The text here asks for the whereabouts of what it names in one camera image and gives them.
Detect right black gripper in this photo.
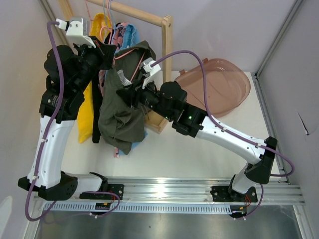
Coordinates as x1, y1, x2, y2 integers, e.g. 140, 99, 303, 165
117, 75, 174, 121

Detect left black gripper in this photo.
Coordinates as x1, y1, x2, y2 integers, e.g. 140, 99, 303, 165
72, 35, 117, 94

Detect pink wire hanger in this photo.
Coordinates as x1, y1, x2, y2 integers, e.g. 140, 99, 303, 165
105, 22, 148, 84

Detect olive green shorts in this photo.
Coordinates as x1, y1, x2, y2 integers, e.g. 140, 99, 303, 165
98, 40, 156, 149

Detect light blue shorts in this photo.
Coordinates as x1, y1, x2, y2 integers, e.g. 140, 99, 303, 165
115, 22, 147, 155

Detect blue wire hanger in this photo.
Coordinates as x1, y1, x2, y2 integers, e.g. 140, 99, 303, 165
102, 0, 116, 30

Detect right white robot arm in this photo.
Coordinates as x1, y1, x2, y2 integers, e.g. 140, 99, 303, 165
117, 82, 277, 201

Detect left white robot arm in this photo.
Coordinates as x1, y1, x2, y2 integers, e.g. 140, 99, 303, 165
18, 37, 116, 201

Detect pink patterned shorts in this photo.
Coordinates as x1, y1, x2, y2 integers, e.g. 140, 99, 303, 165
98, 22, 130, 158

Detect black shorts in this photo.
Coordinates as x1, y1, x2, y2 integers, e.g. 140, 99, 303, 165
90, 36, 116, 143

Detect yellow shorts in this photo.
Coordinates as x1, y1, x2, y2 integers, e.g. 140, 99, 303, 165
77, 13, 112, 143

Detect wooden clothes rack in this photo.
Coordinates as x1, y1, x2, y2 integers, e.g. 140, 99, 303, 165
57, 0, 181, 134

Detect pink translucent plastic basin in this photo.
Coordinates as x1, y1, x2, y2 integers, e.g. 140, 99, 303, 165
175, 58, 251, 118

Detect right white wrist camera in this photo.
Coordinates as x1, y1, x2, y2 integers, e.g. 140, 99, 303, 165
140, 57, 161, 90

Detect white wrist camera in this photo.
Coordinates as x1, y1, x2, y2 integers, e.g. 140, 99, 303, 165
56, 17, 96, 48
140, 57, 161, 90

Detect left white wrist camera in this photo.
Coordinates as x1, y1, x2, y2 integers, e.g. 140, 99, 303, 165
56, 17, 96, 48

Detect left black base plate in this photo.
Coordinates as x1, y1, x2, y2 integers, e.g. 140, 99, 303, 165
79, 184, 125, 200

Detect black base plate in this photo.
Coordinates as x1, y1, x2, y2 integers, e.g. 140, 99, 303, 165
79, 184, 125, 200
210, 186, 258, 203

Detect slotted cable duct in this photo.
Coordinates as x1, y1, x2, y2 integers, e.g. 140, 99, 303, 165
52, 202, 244, 215

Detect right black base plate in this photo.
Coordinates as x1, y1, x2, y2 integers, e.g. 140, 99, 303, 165
210, 186, 258, 203

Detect aluminium mounting rail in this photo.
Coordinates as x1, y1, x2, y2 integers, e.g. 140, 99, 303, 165
33, 177, 305, 205

